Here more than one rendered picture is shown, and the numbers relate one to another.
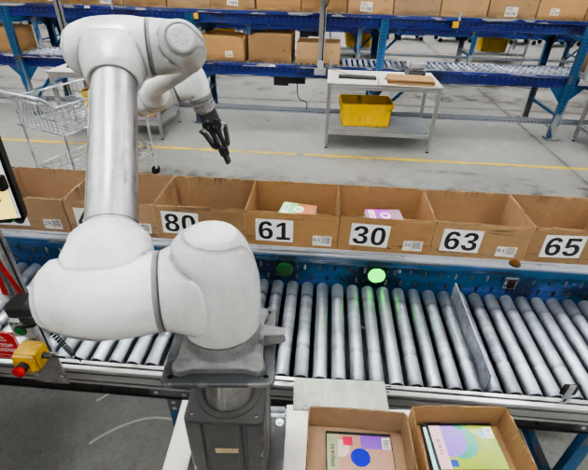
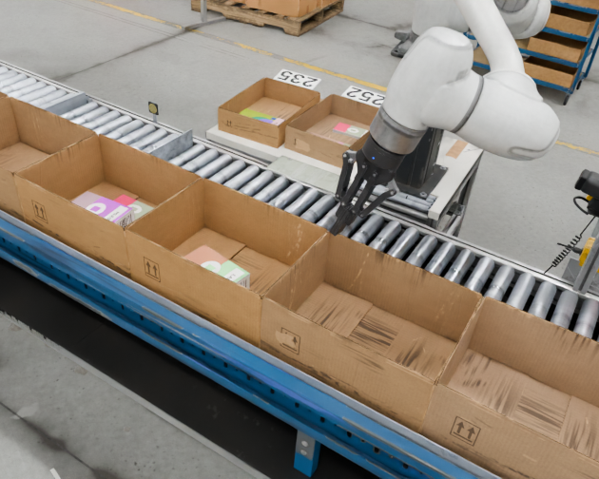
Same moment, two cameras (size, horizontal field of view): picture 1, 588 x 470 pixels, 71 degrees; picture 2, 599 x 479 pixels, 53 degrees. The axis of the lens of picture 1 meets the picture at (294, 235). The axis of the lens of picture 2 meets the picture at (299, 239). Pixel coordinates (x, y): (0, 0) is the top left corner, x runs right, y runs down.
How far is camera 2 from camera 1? 2.62 m
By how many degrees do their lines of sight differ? 105
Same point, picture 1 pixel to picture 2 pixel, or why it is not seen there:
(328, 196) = (142, 256)
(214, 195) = (342, 370)
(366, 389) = (284, 169)
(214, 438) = not seen: hidden behind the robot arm
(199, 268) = not seen: outside the picture
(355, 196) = (102, 234)
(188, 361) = not seen: hidden behind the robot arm
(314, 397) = (330, 179)
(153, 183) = (487, 426)
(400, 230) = (134, 162)
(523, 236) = (20, 111)
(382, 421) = (299, 141)
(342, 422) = (324, 154)
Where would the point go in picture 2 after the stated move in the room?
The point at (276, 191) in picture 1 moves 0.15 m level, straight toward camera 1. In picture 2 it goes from (223, 295) to (256, 258)
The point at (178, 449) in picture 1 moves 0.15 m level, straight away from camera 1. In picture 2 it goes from (445, 190) to (453, 214)
